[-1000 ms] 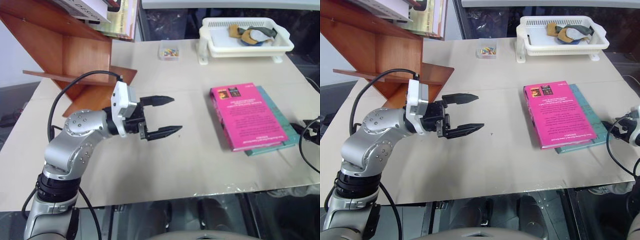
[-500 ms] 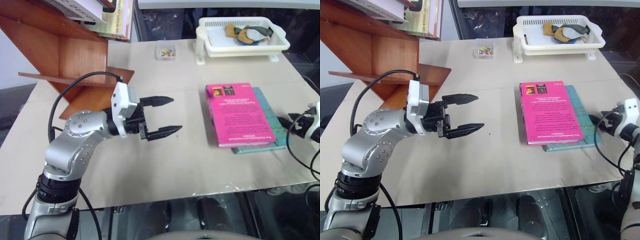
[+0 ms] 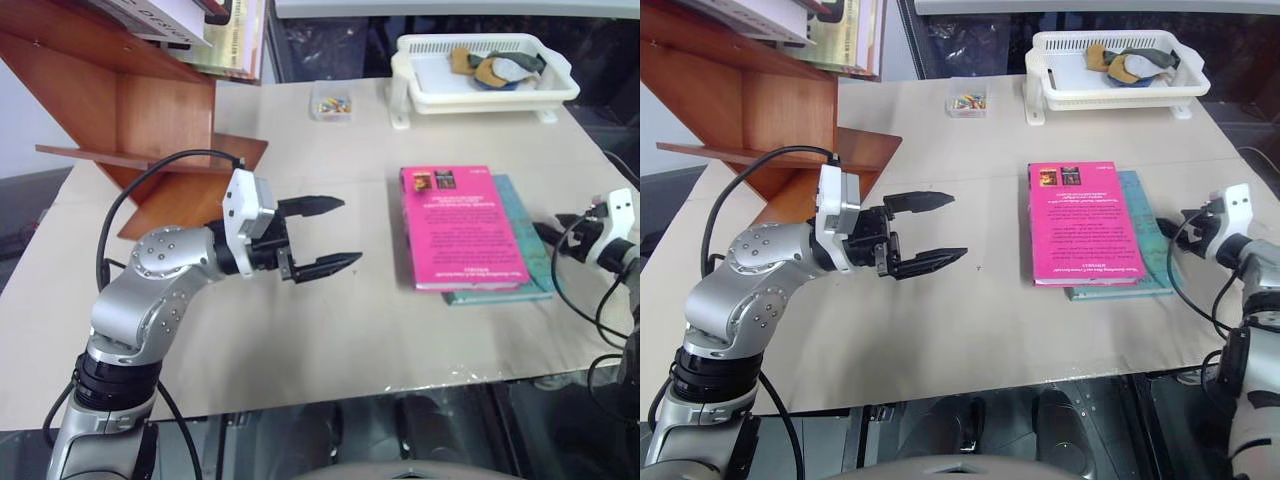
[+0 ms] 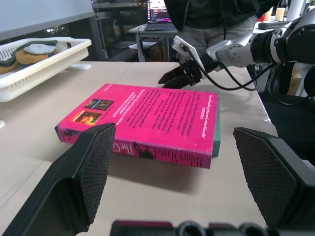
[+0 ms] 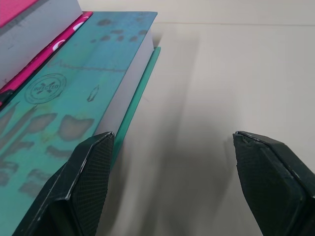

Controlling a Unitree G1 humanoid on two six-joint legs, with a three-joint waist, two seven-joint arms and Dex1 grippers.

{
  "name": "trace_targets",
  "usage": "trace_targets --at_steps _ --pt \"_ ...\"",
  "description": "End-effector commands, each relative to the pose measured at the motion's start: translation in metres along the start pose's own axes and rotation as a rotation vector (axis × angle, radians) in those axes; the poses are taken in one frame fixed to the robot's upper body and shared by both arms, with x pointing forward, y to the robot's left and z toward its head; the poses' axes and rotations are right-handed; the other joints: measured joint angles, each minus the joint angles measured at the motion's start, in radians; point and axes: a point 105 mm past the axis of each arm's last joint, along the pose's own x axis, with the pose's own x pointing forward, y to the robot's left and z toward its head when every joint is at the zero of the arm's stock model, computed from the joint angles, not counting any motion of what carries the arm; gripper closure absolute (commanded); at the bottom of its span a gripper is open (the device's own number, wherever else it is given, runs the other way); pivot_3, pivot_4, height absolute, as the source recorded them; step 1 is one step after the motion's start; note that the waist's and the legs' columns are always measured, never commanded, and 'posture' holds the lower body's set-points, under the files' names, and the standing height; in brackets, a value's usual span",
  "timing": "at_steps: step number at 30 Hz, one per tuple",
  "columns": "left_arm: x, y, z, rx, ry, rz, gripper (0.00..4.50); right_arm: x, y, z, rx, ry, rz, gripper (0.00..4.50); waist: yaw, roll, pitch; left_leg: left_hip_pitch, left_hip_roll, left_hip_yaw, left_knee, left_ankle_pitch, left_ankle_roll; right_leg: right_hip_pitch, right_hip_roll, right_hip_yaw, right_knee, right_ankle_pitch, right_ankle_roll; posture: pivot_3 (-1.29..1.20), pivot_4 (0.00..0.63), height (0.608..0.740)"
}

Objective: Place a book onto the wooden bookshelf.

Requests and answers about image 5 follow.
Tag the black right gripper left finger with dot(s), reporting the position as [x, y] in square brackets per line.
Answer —
[83, 186]

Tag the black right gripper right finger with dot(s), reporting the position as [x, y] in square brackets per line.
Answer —
[268, 182]

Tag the teal hardcover book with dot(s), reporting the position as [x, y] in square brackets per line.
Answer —
[81, 93]

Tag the pink hardcover book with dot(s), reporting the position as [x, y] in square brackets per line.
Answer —
[32, 41]

